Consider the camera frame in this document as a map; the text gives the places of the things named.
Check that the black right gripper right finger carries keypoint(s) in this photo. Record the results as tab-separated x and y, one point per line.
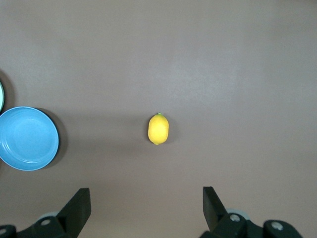
215	218

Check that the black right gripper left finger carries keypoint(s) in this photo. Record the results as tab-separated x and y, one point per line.
71	218

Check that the yellow lemon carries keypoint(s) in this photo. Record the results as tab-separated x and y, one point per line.
158	130

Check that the blue plate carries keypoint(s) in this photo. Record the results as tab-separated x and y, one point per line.
27	138

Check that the green plate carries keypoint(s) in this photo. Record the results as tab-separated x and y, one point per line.
1	96

